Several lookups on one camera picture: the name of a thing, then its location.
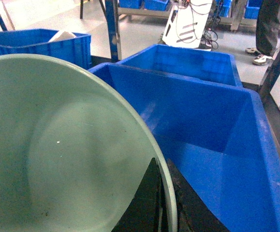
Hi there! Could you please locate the person in dark trousers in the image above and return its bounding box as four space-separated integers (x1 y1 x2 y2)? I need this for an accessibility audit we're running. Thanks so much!
245 0 280 66

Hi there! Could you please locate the white equipment cabinet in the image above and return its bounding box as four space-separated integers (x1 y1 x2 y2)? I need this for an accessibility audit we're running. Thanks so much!
162 0 213 49

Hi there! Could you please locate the white plate in bin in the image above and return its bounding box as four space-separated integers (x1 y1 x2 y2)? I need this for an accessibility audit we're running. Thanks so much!
48 30 76 43

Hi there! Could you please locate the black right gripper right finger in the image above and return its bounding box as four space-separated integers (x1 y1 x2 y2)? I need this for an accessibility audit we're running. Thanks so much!
167 159 229 232

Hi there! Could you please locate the green bowl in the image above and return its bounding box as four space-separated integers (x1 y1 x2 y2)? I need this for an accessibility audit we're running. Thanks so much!
0 54 177 232

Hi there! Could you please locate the blue bin upper left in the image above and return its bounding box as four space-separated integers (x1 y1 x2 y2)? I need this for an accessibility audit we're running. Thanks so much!
0 29 92 70

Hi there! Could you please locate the large blue bin centre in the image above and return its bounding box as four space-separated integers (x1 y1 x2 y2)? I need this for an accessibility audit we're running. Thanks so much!
90 63 280 232

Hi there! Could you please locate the blue bin behind centre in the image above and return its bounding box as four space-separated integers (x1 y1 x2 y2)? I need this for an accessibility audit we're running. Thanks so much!
117 44 243 87

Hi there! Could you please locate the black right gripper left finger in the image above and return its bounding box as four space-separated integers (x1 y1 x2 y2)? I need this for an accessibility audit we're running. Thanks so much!
112 158 162 232

